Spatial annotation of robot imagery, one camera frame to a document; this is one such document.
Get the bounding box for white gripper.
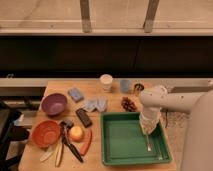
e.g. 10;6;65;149
139;114;160;135

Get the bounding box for silver metal fork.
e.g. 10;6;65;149
146;135;152;152

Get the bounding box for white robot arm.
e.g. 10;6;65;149
139;86;213;171

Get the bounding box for purple bowl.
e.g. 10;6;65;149
41;93;67;116

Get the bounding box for red bowl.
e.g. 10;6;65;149
32;120;60;148

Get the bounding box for pine cone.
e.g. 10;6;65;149
121;97;137;112

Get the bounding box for green plastic tray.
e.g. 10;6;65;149
100;112;172;166

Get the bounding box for blue plastic cup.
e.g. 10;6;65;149
120;79;131;93

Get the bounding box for light blue cloth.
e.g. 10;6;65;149
83;97;107;112

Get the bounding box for white paper cup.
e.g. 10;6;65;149
100;74;113;92

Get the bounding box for black rectangular bar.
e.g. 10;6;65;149
76;108;92;128

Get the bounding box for orange carrot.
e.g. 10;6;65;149
80;129;92;156

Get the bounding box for red yellow apple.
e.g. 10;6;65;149
69;126;84;142

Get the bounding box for blue sponge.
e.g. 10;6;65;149
68;88;84;102

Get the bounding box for cream plastic knife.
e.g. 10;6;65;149
55;140;63;167

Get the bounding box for cream plastic spoon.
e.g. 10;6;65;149
40;149;54;162

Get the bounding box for black chair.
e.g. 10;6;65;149
0;100;29;171

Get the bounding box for black handled utensil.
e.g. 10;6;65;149
60;121;83;163

